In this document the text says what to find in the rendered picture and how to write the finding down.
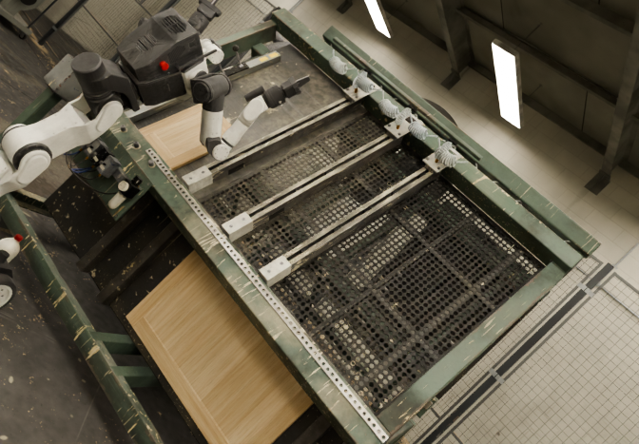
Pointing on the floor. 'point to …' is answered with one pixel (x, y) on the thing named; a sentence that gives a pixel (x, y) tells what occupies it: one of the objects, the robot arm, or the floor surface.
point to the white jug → (11, 245)
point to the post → (37, 108)
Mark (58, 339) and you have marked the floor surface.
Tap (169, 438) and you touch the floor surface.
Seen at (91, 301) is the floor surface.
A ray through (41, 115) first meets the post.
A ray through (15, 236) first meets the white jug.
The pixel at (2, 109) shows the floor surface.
